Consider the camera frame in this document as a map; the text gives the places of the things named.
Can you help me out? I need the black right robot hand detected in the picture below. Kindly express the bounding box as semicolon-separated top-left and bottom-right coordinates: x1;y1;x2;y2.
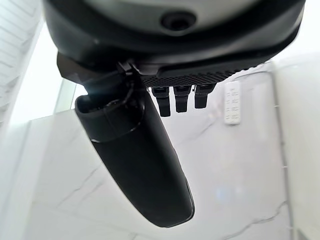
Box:
39;0;306;222

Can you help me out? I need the white wall control panel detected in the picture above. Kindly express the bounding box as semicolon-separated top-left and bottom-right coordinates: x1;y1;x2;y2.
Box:
224;80;242;126

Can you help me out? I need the white slatted window blind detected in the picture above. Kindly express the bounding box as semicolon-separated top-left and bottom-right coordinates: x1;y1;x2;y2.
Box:
0;0;44;118

